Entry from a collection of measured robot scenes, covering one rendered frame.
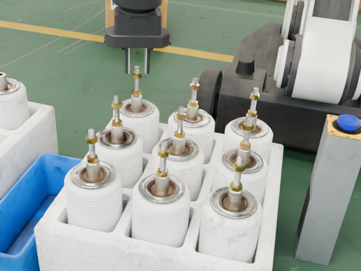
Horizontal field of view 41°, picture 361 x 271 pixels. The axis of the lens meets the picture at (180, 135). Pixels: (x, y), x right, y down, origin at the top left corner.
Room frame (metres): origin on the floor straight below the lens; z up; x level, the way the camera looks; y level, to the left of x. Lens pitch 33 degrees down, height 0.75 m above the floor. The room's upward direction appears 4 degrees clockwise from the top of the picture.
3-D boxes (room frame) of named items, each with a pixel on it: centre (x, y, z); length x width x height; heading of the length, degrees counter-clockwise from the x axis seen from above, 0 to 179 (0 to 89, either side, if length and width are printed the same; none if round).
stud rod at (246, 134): (0.70, -0.11, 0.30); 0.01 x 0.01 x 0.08
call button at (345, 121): (0.74, -0.30, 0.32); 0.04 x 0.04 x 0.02
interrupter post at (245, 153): (0.70, -0.11, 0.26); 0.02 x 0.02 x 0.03
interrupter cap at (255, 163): (0.70, -0.11, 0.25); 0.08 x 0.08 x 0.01
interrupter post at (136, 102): (0.86, 0.10, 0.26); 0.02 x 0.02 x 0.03
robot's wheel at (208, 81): (1.18, -0.07, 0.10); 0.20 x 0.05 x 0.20; 169
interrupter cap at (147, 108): (0.86, 0.10, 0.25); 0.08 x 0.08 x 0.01
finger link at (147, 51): (0.86, 0.07, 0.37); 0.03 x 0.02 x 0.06; 9
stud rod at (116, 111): (0.74, 0.12, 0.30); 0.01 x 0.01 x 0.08
